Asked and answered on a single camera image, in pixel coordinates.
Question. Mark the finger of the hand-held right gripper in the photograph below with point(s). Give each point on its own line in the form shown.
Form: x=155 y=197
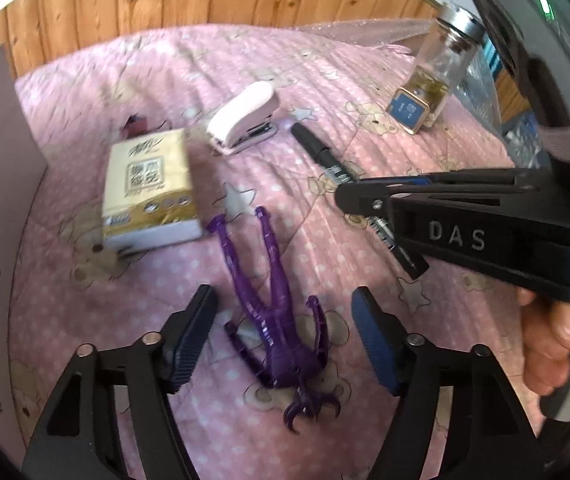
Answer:
x=465 y=176
x=365 y=200

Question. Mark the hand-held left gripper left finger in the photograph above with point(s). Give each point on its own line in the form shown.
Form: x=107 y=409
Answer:
x=192 y=340

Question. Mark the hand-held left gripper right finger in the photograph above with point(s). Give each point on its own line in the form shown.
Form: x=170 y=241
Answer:
x=375 y=345

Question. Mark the black marker pen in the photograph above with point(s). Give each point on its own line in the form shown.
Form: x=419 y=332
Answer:
x=315 y=147

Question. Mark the purple toy figure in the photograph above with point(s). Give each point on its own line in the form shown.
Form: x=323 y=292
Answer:
x=280 y=330

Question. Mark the pink stapler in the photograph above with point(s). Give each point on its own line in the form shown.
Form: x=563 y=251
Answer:
x=240 y=110

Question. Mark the white cardboard box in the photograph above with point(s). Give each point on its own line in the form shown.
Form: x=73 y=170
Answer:
x=0 y=210

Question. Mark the person's right hand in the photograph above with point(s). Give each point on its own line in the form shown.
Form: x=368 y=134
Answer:
x=555 y=340

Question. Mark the pink bear print quilt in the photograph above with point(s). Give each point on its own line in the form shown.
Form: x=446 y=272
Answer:
x=165 y=285

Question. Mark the clear bubble wrap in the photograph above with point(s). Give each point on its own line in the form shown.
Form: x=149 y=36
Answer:
x=480 y=95

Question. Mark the glass bottle with silver lid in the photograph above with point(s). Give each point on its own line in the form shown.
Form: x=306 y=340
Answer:
x=445 y=60

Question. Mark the yellow tissue pack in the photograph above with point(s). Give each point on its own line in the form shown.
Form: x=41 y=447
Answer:
x=150 y=185

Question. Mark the small dark red object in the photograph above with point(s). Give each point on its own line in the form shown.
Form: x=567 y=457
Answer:
x=135 y=125

